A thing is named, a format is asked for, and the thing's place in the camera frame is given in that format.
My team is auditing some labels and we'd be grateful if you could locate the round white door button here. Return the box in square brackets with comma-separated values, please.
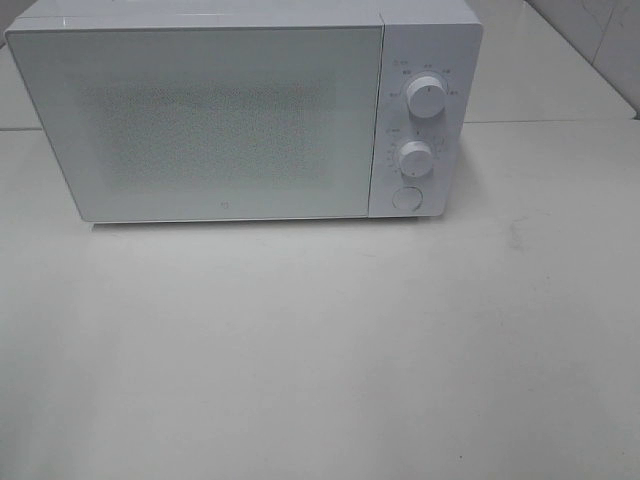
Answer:
[392, 187, 423, 211]

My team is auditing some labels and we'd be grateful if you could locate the white timer knob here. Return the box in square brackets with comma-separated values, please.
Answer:
[397, 141, 434, 178]

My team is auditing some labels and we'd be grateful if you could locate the white microwave door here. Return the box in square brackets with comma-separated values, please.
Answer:
[8, 27, 382, 223]

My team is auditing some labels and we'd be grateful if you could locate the upper white power knob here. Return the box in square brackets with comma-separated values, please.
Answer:
[405, 72, 447, 119]

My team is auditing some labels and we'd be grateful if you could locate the white microwave oven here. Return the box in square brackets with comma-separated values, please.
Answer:
[4, 1, 483, 221]

